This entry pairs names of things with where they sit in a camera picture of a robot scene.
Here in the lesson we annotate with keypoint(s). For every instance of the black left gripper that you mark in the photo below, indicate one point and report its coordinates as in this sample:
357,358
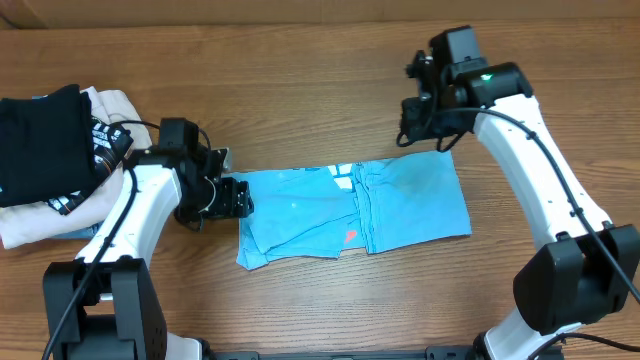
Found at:
233,201

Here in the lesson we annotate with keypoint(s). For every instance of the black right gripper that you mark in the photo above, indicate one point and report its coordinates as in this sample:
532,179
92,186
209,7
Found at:
412,124

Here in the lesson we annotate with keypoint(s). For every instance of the light blue t-shirt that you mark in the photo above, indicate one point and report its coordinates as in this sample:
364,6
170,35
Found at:
378,205

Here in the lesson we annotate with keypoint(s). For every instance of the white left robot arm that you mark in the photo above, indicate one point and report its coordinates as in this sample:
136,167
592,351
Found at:
102,304

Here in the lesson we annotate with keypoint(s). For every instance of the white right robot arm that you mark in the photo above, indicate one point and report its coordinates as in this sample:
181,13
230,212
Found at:
584,264

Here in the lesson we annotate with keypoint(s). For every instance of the black white patterned garment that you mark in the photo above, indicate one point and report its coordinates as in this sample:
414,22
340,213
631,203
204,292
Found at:
111,145

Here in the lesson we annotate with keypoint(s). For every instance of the blue denim garment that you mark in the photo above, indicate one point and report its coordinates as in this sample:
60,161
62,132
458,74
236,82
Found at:
84,233

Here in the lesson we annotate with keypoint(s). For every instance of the black folded garment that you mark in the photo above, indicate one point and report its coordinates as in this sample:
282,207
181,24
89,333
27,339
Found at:
46,147

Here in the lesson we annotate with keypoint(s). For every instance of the beige folded garment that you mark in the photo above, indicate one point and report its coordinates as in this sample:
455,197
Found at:
30,223

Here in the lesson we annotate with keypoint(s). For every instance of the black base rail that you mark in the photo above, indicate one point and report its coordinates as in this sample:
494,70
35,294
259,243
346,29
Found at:
350,354

